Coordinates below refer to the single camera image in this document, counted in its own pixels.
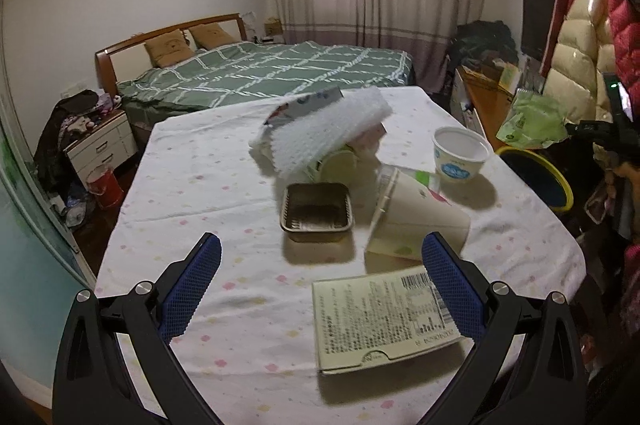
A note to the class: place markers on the left brown pillow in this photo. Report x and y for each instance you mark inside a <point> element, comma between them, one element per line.
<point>168,49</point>

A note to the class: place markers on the tissue box on nightstand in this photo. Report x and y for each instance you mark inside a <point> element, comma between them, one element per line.
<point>273,27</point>

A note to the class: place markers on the white floral tablecloth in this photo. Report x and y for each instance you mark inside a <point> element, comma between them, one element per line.
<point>249,348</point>

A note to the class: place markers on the brown foil tray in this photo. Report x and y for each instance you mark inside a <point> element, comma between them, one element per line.
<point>316,213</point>

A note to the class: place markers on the wooden bed headboard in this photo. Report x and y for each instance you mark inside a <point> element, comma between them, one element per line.
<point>127,60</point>

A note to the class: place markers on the black television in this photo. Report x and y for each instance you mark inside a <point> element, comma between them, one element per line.
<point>537,16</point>

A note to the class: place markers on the right brown pillow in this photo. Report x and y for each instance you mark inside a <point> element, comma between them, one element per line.
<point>210,36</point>

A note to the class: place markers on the yellow rimmed blue trash bin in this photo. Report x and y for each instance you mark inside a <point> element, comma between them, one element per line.
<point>541,176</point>

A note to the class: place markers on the green plastic bag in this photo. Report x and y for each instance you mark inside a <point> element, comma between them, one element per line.
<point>534,121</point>

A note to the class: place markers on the wooden low cabinet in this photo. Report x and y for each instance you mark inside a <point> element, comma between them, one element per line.
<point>479,104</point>

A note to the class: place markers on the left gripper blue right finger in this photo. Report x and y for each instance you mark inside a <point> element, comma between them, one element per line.
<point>454,280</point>

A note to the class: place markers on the pile of dark clothes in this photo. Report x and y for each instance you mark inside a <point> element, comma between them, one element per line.
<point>480,41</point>

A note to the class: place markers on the white bedside cabinet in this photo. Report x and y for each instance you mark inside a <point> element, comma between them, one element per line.
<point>110,143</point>

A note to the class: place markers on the red puffer jacket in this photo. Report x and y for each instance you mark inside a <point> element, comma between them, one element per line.
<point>623,16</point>

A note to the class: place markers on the cream puffer jacket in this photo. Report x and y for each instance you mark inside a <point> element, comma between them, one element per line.
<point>579,53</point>

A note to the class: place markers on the flat cream printed carton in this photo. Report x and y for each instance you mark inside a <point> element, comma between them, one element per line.
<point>373,320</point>

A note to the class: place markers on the red bucket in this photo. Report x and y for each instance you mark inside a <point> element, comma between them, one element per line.
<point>102,183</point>

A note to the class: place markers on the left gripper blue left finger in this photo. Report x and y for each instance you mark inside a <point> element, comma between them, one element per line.
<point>183,284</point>

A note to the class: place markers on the white bubble wrap sheet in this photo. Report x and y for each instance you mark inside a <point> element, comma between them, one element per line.
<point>302,131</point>

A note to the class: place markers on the clothes heap on nightstand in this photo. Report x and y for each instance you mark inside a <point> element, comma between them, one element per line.
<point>71,119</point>

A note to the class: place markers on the brown pillow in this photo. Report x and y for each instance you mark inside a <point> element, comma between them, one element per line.
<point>210,36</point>
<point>168,49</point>

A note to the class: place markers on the white round plastic tub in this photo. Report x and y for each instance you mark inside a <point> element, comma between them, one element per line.
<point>459,153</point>

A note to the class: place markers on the tipped paper cup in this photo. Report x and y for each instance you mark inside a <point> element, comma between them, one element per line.
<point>408,208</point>

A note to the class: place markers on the green checked duvet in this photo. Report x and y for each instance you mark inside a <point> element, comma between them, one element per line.
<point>245,71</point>

